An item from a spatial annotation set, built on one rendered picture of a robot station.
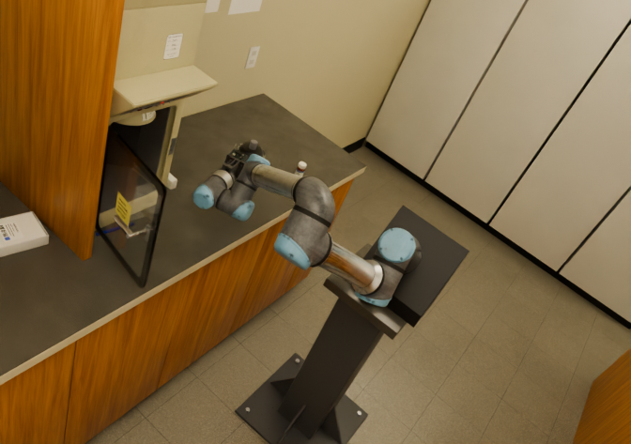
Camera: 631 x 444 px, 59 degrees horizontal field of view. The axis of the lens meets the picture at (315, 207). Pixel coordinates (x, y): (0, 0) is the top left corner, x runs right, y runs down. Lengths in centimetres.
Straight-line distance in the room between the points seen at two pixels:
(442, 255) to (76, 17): 137
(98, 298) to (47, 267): 18
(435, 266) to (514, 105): 241
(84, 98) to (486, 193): 347
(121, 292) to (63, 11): 81
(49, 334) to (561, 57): 347
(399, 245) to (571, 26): 260
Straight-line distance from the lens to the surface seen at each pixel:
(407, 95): 456
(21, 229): 192
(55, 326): 173
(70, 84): 161
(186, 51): 177
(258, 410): 277
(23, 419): 198
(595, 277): 457
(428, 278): 203
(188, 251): 197
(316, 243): 152
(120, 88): 161
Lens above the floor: 232
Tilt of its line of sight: 36 degrees down
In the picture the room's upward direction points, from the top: 24 degrees clockwise
